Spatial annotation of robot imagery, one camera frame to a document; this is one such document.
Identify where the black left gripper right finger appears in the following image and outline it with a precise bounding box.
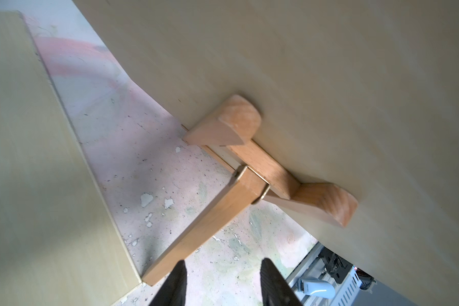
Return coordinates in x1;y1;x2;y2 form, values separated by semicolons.
260;258;302;306

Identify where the plywood board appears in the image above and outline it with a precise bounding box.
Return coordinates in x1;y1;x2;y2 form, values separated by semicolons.
76;1;459;305
0;11;140;305

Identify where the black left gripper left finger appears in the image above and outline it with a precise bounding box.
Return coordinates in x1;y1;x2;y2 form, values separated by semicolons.
149;260;187;306

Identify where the blue white object on rail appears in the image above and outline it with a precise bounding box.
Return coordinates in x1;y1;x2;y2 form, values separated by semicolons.
297;277;336;299

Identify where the middle wooden easel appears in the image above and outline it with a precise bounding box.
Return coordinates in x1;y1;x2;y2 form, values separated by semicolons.
142;94;358;286

